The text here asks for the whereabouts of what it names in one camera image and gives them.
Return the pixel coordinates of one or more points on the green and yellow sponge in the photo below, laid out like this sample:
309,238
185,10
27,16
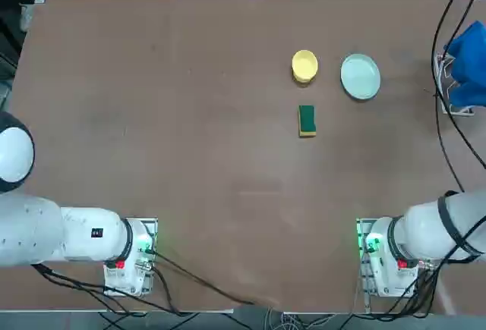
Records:
307,121

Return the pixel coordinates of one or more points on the aluminium left arm base plate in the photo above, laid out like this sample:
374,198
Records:
152,224

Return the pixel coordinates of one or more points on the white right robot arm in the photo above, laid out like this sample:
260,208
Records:
429,224

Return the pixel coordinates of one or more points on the blue cloth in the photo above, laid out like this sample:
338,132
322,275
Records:
469,64

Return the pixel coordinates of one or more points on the small yellow dish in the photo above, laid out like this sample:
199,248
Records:
305,65

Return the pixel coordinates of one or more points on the white metal rack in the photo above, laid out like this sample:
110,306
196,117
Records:
459,112

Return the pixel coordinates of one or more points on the aluminium right arm base plate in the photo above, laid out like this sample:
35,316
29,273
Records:
360,269

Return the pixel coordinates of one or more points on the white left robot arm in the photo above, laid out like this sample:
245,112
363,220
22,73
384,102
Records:
30,231

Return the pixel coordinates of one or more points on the pale green plate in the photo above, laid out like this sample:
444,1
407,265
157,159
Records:
360,76

